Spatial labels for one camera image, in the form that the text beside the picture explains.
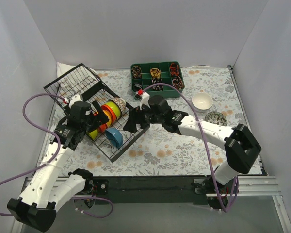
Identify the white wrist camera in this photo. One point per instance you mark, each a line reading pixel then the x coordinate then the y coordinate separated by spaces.
pixel 143 97
pixel 75 98

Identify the orange bowl behind lime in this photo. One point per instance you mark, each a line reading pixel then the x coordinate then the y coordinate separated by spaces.
pixel 111 111

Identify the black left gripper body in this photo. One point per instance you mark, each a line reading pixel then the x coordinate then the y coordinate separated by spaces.
pixel 94 118

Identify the pink floral rolled band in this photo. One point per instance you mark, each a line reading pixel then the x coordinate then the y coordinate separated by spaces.
pixel 177 83

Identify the black wire dish rack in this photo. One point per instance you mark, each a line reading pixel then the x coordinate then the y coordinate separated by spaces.
pixel 80 93

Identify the small lime green bowl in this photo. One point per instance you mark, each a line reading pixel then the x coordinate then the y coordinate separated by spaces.
pixel 93 134

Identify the red orange bowl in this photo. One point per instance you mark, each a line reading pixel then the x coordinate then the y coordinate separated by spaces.
pixel 103 127

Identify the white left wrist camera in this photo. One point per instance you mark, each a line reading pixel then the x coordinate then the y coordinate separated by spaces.
pixel 75 98

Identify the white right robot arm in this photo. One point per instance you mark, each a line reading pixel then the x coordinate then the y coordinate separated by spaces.
pixel 241 147

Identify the white cloth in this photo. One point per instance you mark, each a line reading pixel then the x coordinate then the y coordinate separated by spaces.
pixel 62 69

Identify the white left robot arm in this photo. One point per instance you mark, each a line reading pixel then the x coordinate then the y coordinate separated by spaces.
pixel 38 204

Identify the green compartment tray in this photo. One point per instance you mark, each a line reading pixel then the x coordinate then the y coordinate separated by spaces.
pixel 161 78

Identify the brown spotted rolled band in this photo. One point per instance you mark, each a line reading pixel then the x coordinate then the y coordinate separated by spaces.
pixel 136 72

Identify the brown lattice patterned bowl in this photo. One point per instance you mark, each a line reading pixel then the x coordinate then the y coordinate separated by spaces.
pixel 120 103

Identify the black base bar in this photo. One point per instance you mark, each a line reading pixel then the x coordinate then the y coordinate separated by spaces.
pixel 155 189

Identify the yellow rolled band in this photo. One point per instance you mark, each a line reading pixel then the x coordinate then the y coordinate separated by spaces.
pixel 155 72

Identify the red floral patterned bowl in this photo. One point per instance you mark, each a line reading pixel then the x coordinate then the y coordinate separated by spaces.
pixel 215 117

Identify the yellow orange bowl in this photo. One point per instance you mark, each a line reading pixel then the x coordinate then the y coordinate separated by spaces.
pixel 109 116

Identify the orange black rolled band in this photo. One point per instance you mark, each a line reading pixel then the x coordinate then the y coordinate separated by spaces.
pixel 174 69

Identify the white bowl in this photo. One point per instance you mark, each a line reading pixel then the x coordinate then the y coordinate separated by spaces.
pixel 202 101

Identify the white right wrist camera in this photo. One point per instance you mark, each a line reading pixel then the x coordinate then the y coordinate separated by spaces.
pixel 143 97

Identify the blue bowl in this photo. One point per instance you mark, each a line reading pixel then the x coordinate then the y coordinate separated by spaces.
pixel 115 137

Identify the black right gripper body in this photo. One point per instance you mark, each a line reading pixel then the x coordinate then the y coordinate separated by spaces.
pixel 137 118

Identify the aluminium frame rail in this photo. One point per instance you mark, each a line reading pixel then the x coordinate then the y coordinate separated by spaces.
pixel 177 204

